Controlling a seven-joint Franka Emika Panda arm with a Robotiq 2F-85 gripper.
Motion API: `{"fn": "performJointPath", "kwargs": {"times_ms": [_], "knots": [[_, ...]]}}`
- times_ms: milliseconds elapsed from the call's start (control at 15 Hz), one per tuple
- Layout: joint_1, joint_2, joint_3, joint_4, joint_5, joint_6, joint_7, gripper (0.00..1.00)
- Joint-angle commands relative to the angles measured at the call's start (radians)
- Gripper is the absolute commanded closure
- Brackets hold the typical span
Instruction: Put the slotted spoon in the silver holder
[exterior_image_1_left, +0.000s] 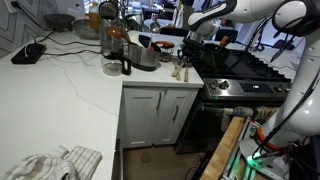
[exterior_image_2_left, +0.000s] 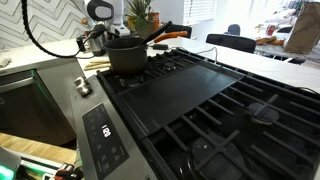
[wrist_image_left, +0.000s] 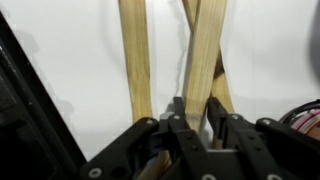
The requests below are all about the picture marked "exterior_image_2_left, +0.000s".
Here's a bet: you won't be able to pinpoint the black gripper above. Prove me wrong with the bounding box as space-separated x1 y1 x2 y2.
88 23 109 39

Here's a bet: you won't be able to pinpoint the wooden slotted spoon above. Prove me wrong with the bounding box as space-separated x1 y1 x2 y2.
83 66 111 72

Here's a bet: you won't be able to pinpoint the green potted plant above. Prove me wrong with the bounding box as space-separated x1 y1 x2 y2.
125 0 158 39

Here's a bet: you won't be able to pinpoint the silver range knob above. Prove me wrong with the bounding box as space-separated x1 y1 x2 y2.
77 82 93 98
73 76 88 86

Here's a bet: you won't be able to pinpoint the orange container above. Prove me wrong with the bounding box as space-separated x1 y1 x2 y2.
149 11 162 32

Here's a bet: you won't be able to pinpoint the black power adapter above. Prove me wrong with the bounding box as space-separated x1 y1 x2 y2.
152 43 170 51

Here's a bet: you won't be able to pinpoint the black gas burner cap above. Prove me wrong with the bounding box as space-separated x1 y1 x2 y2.
161 60 178 72
188 132 247 180
247 101 281 126

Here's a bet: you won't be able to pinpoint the black chair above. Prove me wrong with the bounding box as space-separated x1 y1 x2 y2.
205 33 258 54
165 23 194 40

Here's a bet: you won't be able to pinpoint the black cast iron grate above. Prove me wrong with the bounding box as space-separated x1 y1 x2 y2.
95 47 214 101
141 71 320 180

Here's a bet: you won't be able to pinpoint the white window blinds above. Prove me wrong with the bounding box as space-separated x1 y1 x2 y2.
183 0 218 26

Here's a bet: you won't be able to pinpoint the black griddle plate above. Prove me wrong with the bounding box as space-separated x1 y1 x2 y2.
111 60 247 141

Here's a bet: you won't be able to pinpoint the stainless steel dishwasher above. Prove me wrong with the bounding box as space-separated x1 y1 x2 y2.
0 69 78 148

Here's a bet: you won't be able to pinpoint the black range control display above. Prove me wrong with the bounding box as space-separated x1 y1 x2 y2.
81 102 130 180

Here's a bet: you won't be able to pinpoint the wooden butcher block table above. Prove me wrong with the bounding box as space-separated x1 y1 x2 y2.
0 132 78 166

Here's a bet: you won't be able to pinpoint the stainless steel gas range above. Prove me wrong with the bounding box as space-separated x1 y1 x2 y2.
68 46 320 180

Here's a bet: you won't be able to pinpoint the blue chair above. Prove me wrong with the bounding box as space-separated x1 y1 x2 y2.
226 23 242 36

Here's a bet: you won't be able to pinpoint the red black clamp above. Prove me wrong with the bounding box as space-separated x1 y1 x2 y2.
49 162 84 180

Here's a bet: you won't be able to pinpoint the yellow food package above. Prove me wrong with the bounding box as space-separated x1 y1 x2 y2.
255 34 285 47

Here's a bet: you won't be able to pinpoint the red can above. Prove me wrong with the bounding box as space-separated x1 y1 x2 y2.
265 24 277 37

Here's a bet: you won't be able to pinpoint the grey dining table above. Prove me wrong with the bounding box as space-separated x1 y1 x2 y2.
254 41 320 65

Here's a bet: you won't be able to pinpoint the brown paper bag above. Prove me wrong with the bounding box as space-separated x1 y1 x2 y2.
283 1 320 56

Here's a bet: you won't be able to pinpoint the thin black camera cable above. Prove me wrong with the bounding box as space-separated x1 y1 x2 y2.
75 29 101 60

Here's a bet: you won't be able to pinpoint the glass coffee maker black handle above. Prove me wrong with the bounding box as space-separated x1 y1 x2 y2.
75 34 88 53

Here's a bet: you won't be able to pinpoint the black saucepan with handle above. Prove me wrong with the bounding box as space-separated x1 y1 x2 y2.
103 20 174 77

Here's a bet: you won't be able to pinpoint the orange handled utensil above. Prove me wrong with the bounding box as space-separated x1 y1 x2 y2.
152 30 189 44

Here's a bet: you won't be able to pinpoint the thick black corrugated cable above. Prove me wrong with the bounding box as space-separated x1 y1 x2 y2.
20 0 84 60

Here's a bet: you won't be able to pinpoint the thin adapter cable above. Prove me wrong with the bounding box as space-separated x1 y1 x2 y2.
168 45 218 65

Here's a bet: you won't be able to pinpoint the robot base plate green light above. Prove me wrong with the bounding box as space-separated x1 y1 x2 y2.
0 146 23 180

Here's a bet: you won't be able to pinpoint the black cable on counter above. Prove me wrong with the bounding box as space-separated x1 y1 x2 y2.
296 85 320 98

